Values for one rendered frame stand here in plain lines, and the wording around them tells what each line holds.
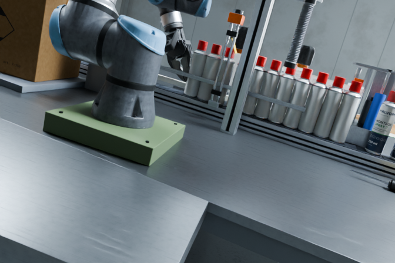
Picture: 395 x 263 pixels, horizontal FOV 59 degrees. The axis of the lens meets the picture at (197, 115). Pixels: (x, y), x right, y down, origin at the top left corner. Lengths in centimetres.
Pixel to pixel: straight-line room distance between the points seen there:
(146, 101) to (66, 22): 25
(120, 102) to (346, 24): 344
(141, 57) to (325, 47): 334
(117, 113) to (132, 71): 10
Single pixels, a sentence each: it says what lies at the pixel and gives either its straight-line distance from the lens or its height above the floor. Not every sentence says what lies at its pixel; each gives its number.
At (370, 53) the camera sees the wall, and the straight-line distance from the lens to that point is 406.
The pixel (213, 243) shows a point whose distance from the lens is 167.
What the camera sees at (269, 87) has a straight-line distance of 120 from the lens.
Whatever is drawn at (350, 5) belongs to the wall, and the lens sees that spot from 405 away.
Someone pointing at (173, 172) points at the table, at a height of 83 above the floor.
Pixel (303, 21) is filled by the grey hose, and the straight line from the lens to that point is 110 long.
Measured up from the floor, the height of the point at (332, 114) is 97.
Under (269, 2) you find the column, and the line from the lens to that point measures 107.
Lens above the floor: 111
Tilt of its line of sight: 13 degrees down
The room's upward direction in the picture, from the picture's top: 14 degrees clockwise
